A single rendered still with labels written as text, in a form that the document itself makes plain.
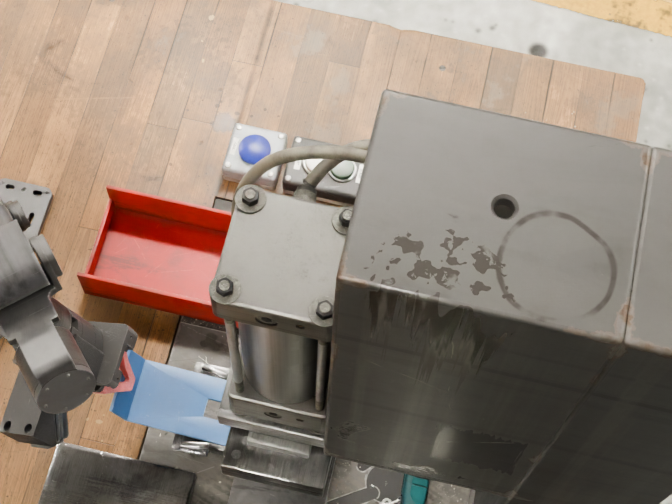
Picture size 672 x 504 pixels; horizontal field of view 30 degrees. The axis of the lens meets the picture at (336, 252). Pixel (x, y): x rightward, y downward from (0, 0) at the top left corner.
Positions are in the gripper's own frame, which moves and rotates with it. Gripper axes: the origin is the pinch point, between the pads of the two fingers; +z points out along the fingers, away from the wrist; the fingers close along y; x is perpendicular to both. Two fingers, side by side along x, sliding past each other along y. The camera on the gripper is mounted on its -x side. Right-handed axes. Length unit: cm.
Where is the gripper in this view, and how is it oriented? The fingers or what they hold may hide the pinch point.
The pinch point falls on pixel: (126, 381)
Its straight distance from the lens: 136.8
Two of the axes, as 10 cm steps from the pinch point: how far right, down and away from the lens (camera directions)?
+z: 3.9, 4.3, 8.1
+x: 2.3, -9.0, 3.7
